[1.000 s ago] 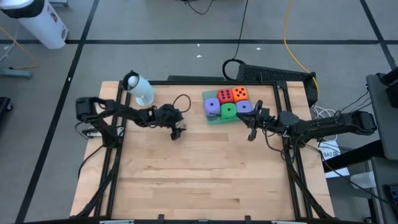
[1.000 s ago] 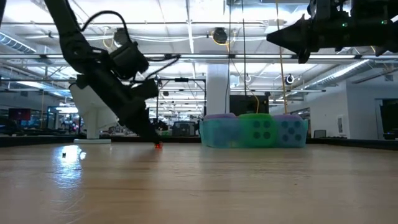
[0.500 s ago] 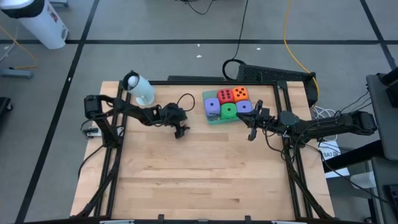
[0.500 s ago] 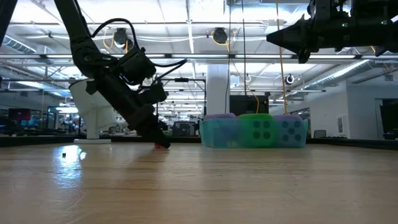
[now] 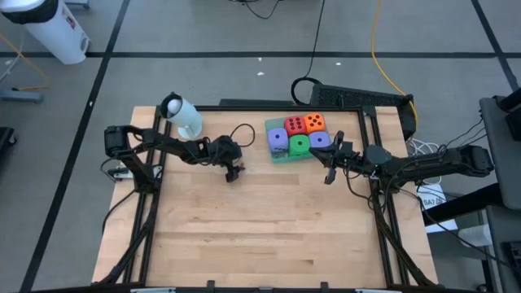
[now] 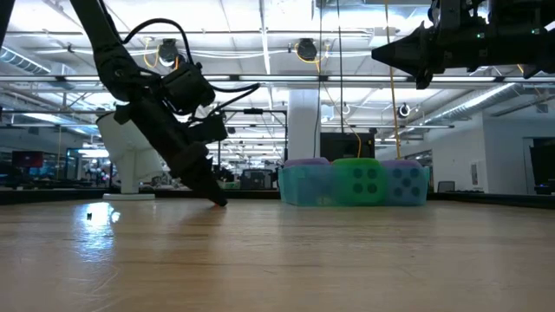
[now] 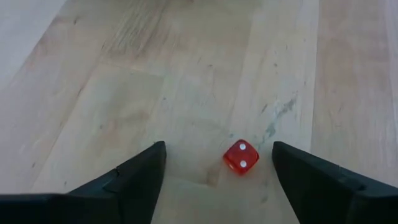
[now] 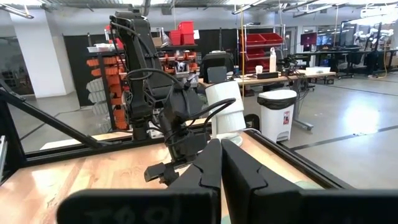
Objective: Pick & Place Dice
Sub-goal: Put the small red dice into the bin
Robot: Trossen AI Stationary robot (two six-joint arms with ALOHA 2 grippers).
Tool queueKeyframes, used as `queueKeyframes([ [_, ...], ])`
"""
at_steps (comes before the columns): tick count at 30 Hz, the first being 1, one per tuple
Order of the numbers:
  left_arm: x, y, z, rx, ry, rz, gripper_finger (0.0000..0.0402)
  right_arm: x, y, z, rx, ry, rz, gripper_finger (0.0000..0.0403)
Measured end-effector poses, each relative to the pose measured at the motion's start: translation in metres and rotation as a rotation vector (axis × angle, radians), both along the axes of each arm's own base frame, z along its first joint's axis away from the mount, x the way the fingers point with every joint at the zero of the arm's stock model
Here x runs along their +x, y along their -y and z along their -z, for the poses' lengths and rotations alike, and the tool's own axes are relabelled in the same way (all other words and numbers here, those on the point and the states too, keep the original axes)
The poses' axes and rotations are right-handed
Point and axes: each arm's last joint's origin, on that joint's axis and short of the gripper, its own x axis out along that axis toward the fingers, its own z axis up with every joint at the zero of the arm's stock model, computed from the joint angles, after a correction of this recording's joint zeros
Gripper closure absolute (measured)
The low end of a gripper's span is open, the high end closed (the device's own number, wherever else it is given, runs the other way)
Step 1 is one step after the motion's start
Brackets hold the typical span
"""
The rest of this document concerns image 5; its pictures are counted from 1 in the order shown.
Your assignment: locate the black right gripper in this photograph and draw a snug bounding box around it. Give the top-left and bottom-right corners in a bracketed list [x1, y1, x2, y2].
[309, 130, 366, 185]

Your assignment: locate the purple foam die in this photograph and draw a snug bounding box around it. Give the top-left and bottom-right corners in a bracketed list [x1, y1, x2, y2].
[267, 127, 290, 153]
[309, 130, 333, 150]

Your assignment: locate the green foam die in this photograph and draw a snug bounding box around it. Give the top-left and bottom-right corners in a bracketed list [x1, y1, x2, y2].
[287, 133, 313, 157]

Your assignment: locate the orange foam die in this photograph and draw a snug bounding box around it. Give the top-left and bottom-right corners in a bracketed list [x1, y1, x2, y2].
[304, 112, 326, 134]

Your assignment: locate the red foam die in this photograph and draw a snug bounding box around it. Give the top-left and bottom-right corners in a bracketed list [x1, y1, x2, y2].
[283, 116, 308, 138]

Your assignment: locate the teal translucent plastic bin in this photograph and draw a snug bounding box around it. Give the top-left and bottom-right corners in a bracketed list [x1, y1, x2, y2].
[264, 116, 333, 164]

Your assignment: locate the white cup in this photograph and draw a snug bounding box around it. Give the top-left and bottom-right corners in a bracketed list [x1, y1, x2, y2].
[160, 92, 204, 140]

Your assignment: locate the metal table clamp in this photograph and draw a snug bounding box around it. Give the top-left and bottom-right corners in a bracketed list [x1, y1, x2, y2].
[107, 164, 136, 181]

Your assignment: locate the white paper sheet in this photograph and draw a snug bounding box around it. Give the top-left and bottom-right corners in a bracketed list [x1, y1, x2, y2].
[414, 182, 460, 234]

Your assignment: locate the black metal beam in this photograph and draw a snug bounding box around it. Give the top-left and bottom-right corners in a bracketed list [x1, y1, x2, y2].
[422, 182, 504, 227]

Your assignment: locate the white box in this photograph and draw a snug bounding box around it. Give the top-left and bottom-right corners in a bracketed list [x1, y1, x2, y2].
[458, 223, 494, 248]

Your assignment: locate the grey side table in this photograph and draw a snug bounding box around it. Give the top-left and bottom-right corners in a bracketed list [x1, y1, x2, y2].
[479, 95, 521, 211]

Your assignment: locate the black device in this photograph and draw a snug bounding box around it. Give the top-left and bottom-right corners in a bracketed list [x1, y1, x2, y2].
[498, 87, 521, 142]

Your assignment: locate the dark cabinet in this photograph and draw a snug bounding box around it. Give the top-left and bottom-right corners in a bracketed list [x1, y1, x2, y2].
[484, 205, 521, 293]

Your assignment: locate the grey metal bar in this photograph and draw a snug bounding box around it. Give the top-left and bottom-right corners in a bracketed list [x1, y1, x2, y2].
[0, 89, 45, 104]

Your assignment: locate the white cylindrical trash can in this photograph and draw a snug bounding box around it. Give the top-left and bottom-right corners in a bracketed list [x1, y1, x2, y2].
[0, 0, 91, 65]

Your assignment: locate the black aluminium rig frame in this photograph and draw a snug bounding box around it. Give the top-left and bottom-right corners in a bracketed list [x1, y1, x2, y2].
[97, 104, 439, 288]

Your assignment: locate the black left wrist camera cable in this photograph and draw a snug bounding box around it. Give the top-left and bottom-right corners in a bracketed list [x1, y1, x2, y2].
[229, 123, 256, 148]

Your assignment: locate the white cable bundle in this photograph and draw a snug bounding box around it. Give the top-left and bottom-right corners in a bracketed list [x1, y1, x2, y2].
[406, 137, 444, 186]

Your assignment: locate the black left arm base cable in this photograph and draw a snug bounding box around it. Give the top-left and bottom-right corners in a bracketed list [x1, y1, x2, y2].
[100, 187, 139, 237]

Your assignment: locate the black hanging cable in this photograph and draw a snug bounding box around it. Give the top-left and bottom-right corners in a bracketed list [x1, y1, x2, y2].
[290, 0, 326, 107]

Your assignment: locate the yellow cable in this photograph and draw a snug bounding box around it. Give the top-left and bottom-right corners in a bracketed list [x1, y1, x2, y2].
[369, 0, 419, 128]

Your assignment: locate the thin black cable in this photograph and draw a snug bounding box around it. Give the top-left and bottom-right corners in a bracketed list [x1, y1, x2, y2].
[230, 0, 282, 20]

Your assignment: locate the thin orange cable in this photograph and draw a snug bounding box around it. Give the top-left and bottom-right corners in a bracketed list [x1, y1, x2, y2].
[0, 34, 53, 91]

